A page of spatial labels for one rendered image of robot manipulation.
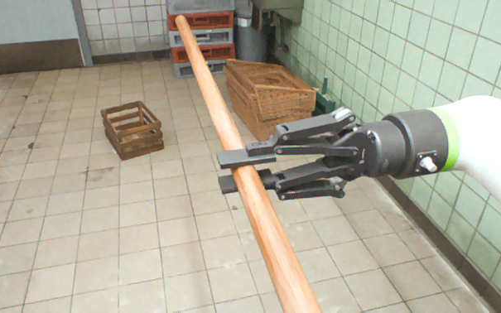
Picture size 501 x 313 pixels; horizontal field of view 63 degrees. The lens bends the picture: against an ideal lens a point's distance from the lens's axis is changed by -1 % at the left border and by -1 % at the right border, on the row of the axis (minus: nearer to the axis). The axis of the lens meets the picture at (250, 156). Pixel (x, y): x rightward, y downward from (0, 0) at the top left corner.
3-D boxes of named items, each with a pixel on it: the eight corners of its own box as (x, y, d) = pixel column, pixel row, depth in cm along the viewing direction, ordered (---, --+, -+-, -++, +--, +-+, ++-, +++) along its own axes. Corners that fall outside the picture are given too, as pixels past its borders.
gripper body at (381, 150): (411, 132, 51) (342, 142, 49) (398, 187, 56) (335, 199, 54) (381, 107, 57) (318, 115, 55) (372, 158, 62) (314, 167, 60)
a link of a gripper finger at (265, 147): (287, 151, 52) (288, 131, 50) (248, 157, 51) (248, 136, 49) (284, 146, 53) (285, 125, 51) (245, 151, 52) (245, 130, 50)
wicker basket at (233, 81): (248, 131, 282) (248, 93, 267) (223, 98, 326) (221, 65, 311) (311, 119, 297) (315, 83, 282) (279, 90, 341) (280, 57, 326)
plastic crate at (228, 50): (235, 58, 399) (235, 42, 391) (173, 64, 386) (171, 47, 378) (227, 45, 432) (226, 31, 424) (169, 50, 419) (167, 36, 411)
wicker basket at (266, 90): (252, 123, 278) (252, 84, 263) (224, 92, 322) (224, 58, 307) (315, 111, 294) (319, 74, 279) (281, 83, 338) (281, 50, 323)
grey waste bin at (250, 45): (272, 69, 418) (274, 12, 388) (236, 72, 410) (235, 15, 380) (262, 57, 448) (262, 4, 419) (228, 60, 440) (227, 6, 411)
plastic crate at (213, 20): (233, 27, 381) (233, 11, 373) (168, 31, 371) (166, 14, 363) (227, 17, 414) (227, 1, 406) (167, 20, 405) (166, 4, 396)
